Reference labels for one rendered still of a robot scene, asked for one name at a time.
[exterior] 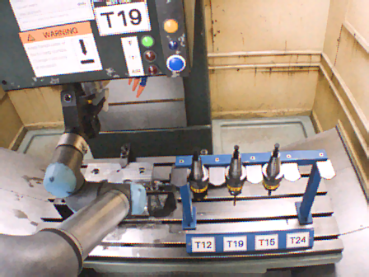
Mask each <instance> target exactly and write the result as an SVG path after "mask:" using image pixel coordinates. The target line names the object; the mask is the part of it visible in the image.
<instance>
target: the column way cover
mask: <svg viewBox="0 0 369 277"><path fill-rule="evenodd" d="M134 78H135V77H133V80H132V82H131V83H130V85H128V78H124V79H115V80H110V82H109V84H108V85H107V86H106V87H104V89H105V88H109V95H108V100H107V101H108V106H109V109H108V110H107V112H104V111H103V110H102V111H100V114H97V116H98V117H99V121H100V124H101V127H100V130H101V131H122V130H135V129H159V128H174V127H187V120H186V109H185V90H184V84H183V77H167V76H160V77H147V82H146V86H145V88H144V89H143V91H142V93H141V94H140V96H139V97H138V98H137V97H136V95H137V94H138V86H140V82H141V78H140V82H139V84H138V85H137V87H136V89H135V91H134V92H132V88H133V82H134Z"/></svg>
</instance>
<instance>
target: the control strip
mask: <svg viewBox="0 0 369 277"><path fill-rule="evenodd" d="M155 1H156V11H157V19H158V23H159V31H160V34H161V45H162V48H163V57H164V60H165V69H166V76H167V77H186V76H189V67H188V60H187V54H186V43H185V31H184V26H183V14H182V9H181V3H180V0H155ZM169 20H172V21H173V20H174V21H175V22H177V24H178V30H177V31H175V32H167V31H166V30H165V29H164V25H165V22H167V21H169ZM145 37H150V38H152V45H150V46H146V45H144V44H143V42H142V39H143V38H145ZM142 39H141V43H142V45H143V46H144V47H147V48H149V47H152V46H153V45H154V44H155V39H154V38H153V36H152V35H144V36H143V37H142ZM171 41H176V42H177V43H178V44H179V48H178V49H177V50H171V49H170V48H169V43H170V42H171ZM147 52H153V53H154V54H155V58H154V60H152V61H148V60H147V59H146V53H147ZM143 57H144V59H146V61H148V62H154V61H156V57H157V53H156V51H154V50H152V49H148V50H146V52H144V54H143ZM171 58H181V59H182V60H183V63H184V66H183V68H182V69H181V70H179V71H174V70H171V69H170V68H169V67H168V62H169V60H170V59H171ZM151 66H154V67H156V68H157V73H156V74H150V73H149V72H147V74H150V75H151V76H156V75H157V74H158V73H159V71H160V69H159V66H157V65H156V64H154V63H151V64H149V65H148V66H147V69H146V70H148V68H149V67H151Z"/></svg>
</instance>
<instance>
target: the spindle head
mask: <svg viewBox="0 0 369 277"><path fill-rule="evenodd" d="M92 1H96V0H91V7H92V11H93V12H94V9H93V5H92ZM180 2H181V8H182V14H183V26H184V36H185V43H186V54H187V60H188V67H189V74H191V68H192V58H193V44H194V4H195V0H180ZM146 5H147V14H148V17H149V23H150V27H151V29H150V30H148V31H133V32H125V33H117V34H109V35H100V32H99V27H98V25H97V24H98V23H97V21H96V14H95V13H94V17H95V19H92V20H85V21H75V22H71V23H66V24H59V25H52V26H46V27H40V28H35V29H30V30H28V31H38V30H43V29H47V28H51V27H58V26H67V25H71V24H77V23H84V22H90V26H91V31H92V34H93V38H94V40H95V43H96V48H97V53H98V54H99V55H98V56H99V59H100V63H101V67H102V69H97V70H88V71H83V72H78V73H64V74H55V75H47V76H41V77H36V74H35V71H34V69H33V66H32V63H31V62H30V59H29V57H28V55H27V53H26V49H25V47H24V45H23V42H22V40H21V36H20V33H25V32H28V31H21V28H20V26H19V24H18V21H17V19H16V16H15V13H14V10H13V8H12V5H11V2H10V0H0V84H1V86H2V89H3V90H4V91H5V92H8V91H16V90H24V89H32V88H38V87H49V86H57V85H67V84H76V83H84V82H100V81H108V80H115V79H124V78H133V77H160V76H166V69H165V60H164V57H163V48H162V45H161V34H160V31H159V23H158V19H157V11H156V1H155V0H146ZM144 35H152V36H153V38H154V39H155V44H154V45H153V46H152V47H149V48H147V47H144V46H143V45H142V43H141V39H142V37H143V36H144ZM130 37H137V42H138V49H139V52H140V58H141V60H142V69H143V71H144V75H139V76H129V73H128V65H127V64H126V62H127V61H126V58H125V56H124V49H123V44H122V38H130ZM148 49H152V50H154V51H156V53H157V57H156V61H154V62H148V61H146V59H144V57H143V54H144V52H146V50H148ZM151 63H154V64H156V65H157V66H159V69H160V71H159V73H158V74H157V75H156V76H151V75H150V74H147V70H146V69H147V66H148V65H149V64H151Z"/></svg>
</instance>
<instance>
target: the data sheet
mask: <svg viewBox="0 0 369 277"><path fill-rule="evenodd" d="M10 2H11V5H12V8H13V10H14V13H15V16H16V19H17V21H18V24H19V26H20V28H21V31H28V30H30V29H35V28H40V27H46V26H52V25H59V24H66V23H71V22H75V21H85V20H92V19H95V17H94V12H93V11H92V7H91V0H10Z"/></svg>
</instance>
